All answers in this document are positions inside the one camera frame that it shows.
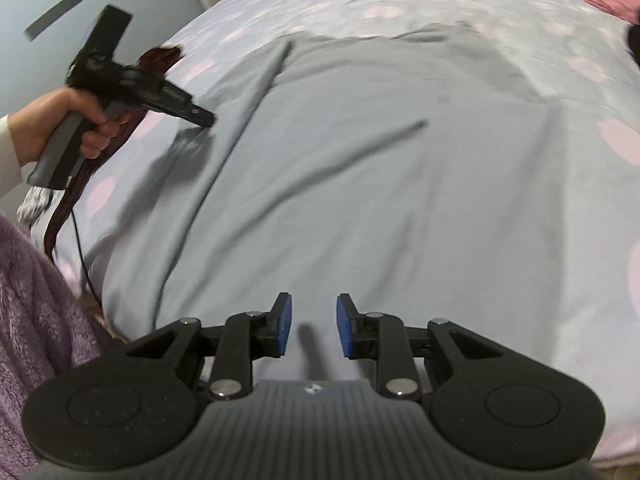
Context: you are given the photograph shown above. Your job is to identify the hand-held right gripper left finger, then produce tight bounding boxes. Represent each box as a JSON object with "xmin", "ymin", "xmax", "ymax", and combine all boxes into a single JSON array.
[{"xmin": 125, "ymin": 291, "xmax": 293, "ymax": 402}]

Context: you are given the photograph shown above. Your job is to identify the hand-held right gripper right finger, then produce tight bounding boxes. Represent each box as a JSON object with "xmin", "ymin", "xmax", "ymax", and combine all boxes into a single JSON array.
[{"xmin": 336, "ymin": 292, "xmax": 498, "ymax": 401}]

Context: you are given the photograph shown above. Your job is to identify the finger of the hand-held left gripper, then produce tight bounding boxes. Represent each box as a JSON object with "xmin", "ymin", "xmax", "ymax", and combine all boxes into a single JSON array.
[{"xmin": 145, "ymin": 77, "xmax": 217, "ymax": 128}]

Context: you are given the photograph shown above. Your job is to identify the grey t-shirt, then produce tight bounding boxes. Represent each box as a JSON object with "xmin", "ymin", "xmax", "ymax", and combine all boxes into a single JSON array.
[{"xmin": 97, "ymin": 21, "xmax": 601, "ymax": 386}]

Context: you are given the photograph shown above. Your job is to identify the person's left forearm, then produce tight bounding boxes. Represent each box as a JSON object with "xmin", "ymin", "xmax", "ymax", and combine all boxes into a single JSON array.
[{"xmin": 0, "ymin": 114, "xmax": 25, "ymax": 201}]

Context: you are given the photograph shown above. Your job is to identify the black folded clothes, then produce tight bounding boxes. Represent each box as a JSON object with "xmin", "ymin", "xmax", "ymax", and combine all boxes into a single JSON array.
[{"xmin": 625, "ymin": 7, "xmax": 640, "ymax": 66}]

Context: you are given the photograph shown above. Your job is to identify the person's left hand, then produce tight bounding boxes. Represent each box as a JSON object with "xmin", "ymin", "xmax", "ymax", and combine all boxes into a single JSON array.
[{"xmin": 19, "ymin": 87, "xmax": 135, "ymax": 161}]

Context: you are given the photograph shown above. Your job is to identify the dark red garment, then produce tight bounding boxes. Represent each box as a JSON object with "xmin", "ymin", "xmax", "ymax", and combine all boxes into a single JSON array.
[{"xmin": 42, "ymin": 45, "xmax": 186, "ymax": 261}]

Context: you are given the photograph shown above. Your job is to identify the black white patterned cloth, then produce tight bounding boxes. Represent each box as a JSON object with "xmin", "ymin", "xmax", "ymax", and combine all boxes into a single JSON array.
[{"xmin": 15, "ymin": 185, "xmax": 56, "ymax": 226}]

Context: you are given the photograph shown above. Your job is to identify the purple fleece robe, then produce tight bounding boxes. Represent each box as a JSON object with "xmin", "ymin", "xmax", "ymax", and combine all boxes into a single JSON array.
[{"xmin": 0, "ymin": 212, "xmax": 131, "ymax": 480}]

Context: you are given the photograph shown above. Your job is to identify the grey wall switch panel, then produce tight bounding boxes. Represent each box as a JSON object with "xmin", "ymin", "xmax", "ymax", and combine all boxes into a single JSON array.
[{"xmin": 24, "ymin": 0, "xmax": 83, "ymax": 41}]

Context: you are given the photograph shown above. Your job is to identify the black cable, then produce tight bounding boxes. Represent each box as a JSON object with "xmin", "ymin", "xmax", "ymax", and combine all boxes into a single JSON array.
[{"xmin": 70, "ymin": 207, "xmax": 103, "ymax": 311}]

